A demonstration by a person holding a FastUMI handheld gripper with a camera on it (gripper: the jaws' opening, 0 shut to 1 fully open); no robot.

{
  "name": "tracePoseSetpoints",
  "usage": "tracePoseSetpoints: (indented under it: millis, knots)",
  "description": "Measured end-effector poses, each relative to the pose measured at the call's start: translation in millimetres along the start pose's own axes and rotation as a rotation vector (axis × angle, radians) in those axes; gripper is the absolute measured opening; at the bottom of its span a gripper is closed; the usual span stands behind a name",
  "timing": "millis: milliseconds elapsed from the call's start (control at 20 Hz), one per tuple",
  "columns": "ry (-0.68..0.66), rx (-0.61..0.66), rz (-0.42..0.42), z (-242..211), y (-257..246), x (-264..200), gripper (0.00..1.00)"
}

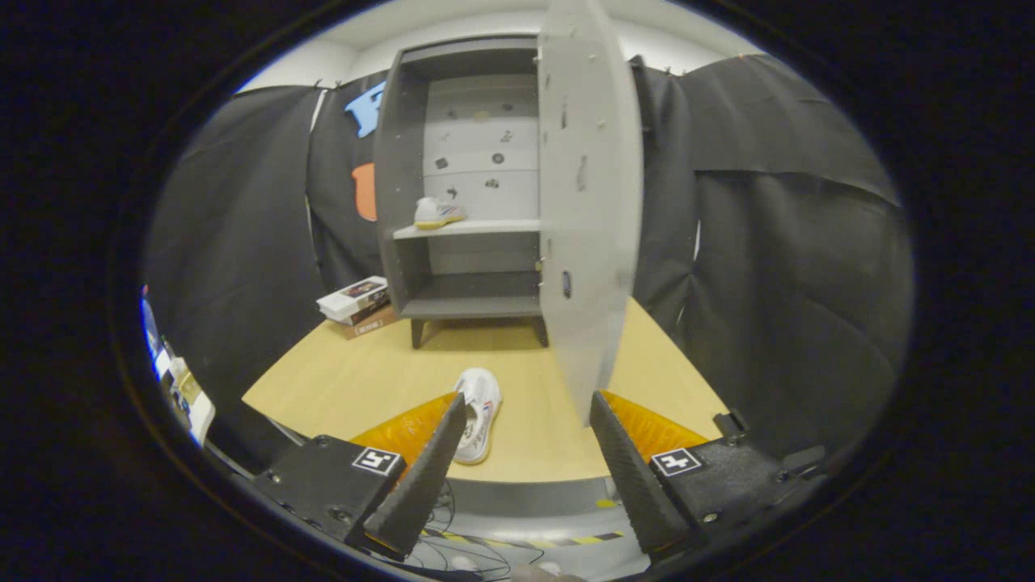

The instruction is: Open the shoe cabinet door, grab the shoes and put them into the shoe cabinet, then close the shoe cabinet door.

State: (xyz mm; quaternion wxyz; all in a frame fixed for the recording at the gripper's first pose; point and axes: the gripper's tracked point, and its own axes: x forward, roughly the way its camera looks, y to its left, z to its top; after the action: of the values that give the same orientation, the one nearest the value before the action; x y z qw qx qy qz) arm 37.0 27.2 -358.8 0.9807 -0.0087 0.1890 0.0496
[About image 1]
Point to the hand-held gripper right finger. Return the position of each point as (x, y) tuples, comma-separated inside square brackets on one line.
[(635, 485)]

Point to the white mesh shoe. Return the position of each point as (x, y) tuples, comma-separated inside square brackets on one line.
[(479, 412)]

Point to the brown book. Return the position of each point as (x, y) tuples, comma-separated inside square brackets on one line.
[(373, 326)]

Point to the black table clamp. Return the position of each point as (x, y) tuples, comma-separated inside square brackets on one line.
[(732, 424)]

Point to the black backdrop cloth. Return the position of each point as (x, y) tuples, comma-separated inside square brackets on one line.
[(808, 283)]

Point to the grey shoe cabinet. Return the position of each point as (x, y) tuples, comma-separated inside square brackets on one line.
[(400, 162)]

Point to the white shoe with yellow sole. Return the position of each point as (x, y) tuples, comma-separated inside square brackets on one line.
[(437, 212)]

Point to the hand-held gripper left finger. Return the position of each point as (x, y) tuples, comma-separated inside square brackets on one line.
[(424, 485)]

